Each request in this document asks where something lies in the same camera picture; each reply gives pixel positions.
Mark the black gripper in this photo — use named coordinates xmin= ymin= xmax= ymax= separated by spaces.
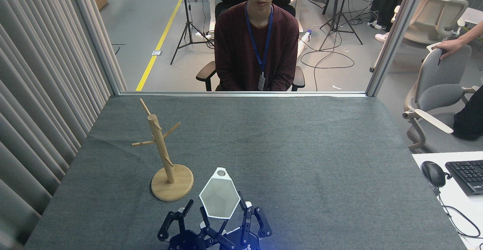
xmin=199 ymin=192 xmax=272 ymax=250
xmin=157 ymin=199 xmax=207 ymax=250

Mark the white hexagonal cup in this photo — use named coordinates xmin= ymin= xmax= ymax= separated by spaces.
xmin=199 ymin=167 xmax=241 ymax=219

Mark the wooden cup rack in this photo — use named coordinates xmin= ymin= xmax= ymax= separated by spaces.
xmin=131 ymin=98 xmax=194 ymax=202

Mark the person's hand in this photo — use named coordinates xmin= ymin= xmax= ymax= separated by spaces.
xmin=432 ymin=39 xmax=465 ymax=59

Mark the grey table cloth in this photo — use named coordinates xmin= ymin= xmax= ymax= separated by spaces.
xmin=25 ymin=95 xmax=468 ymax=250

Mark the black office chair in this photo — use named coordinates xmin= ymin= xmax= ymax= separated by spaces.
xmin=195 ymin=0 xmax=306 ymax=92

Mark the yellow floor tape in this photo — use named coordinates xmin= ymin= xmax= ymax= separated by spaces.
xmin=135 ymin=0 xmax=194 ymax=92

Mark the seated person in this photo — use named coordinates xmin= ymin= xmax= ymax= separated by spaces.
xmin=214 ymin=0 xmax=300 ymax=92

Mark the black tripod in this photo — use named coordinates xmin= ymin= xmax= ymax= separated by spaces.
xmin=319 ymin=0 xmax=363 ymax=51
xmin=170 ymin=0 xmax=214 ymax=65

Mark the beige pleated curtain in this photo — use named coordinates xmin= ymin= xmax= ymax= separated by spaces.
xmin=0 ymin=0 xmax=129 ymax=250

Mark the black computer mouse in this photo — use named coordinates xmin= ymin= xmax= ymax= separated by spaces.
xmin=421 ymin=161 xmax=447 ymax=187

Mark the white side desk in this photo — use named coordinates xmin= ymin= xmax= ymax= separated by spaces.
xmin=412 ymin=151 xmax=483 ymax=250

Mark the black keyboard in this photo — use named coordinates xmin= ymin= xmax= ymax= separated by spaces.
xmin=445 ymin=160 xmax=483 ymax=196

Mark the person's leg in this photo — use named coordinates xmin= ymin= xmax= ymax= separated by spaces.
xmin=453 ymin=86 xmax=483 ymax=141

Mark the grey office chair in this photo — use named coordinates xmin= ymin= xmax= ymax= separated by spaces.
xmin=402 ymin=43 xmax=480 ymax=153

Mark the beige office chair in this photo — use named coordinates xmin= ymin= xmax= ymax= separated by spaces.
xmin=391 ymin=0 xmax=469 ymax=47

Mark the silver frame rail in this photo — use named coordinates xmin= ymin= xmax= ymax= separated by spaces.
xmin=120 ymin=91 xmax=367 ymax=98

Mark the blue lanyard with badge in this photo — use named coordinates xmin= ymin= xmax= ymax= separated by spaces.
xmin=245 ymin=2 xmax=274 ymax=91

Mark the silver frame post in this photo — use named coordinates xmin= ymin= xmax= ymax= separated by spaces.
xmin=65 ymin=0 xmax=129 ymax=95
xmin=365 ymin=0 xmax=431 ymax=97

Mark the black floor cable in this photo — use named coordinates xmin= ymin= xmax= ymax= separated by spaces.
xmin=301 ymin=35 xmax=355 ymax=91

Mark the black desk cable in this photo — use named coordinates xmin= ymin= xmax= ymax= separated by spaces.
xmin=426 ymin=178 xmax=481 ymax=239

